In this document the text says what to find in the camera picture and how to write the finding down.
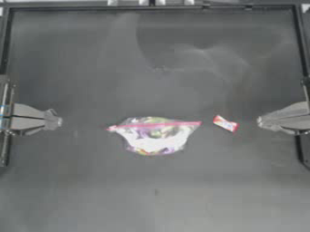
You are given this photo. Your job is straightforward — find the red candy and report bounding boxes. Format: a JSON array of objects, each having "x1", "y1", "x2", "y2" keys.
[{"x1": 212, "y1": 114, "x2": 240, "y2": 133}]

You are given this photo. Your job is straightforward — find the clear bag with pink zip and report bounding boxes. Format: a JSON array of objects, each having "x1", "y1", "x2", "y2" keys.
[{"x1": 106, "y1": 116, "x2": 203, "y2": 157}]

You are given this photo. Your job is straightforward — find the black table frame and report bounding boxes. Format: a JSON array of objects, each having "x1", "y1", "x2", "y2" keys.
[{"x1": 0, "y1": 0, "x2": 310, "y2": 171}]

